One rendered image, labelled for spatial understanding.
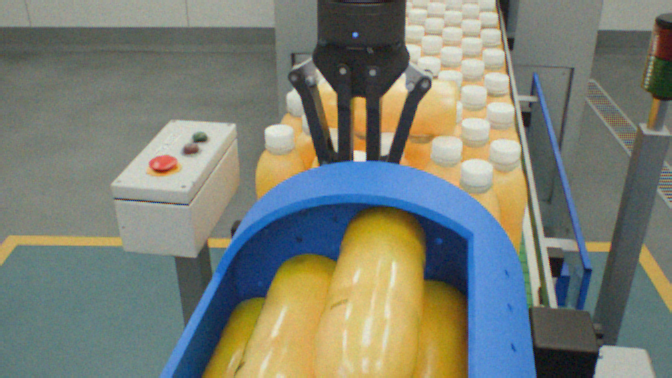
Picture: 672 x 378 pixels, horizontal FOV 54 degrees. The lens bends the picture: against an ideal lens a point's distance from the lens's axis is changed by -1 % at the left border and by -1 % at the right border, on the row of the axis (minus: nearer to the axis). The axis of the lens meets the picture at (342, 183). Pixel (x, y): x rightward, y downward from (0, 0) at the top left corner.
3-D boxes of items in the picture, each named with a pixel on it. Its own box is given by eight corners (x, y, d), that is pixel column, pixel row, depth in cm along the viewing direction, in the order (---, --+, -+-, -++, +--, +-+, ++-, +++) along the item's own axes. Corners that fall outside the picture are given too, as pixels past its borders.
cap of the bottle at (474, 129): (469, 142, 92) (470, 130, 91) (455, 131, 95) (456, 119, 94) (493, 138, 93) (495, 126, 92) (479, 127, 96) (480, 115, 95)
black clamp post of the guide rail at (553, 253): (539, 304, 93) (548, 257, 89) (537, 291, 95) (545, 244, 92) (555, 306, 93) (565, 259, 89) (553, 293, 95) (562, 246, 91)
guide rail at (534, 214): (548, 337, 80) (552, 318, 78) (494, 4, 218) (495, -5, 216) (555, 338, 80) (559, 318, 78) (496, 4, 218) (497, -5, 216)
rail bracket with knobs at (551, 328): (504, 411, 76) (516, 343, 71) (501, 366, 83) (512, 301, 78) (593, 421, 75) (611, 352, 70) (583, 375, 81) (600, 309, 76)
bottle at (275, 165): (280, 283, 97) (272, 157, 87) (251, 260, 102) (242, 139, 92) (320, 264, 101) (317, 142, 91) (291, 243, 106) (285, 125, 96)
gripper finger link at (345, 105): (352, 65, 57) (336, 63, 57) (348, 181, 62) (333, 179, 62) (359, 50, 60) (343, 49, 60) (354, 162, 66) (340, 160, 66)
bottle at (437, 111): (453, 134, 93) (309, 127, 96) (456, 81, 92) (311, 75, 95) (455, 137, 86) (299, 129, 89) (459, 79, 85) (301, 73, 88)
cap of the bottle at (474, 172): (453, 179, 83) (454, 166, 82) (472, 168, 85) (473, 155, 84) (480, 190, 80) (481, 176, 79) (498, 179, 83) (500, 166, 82)
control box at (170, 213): (122, 252, 87) (109, 182, 82) (178, 178, 104) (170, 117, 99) (196, 259, 85) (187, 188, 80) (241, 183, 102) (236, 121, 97)
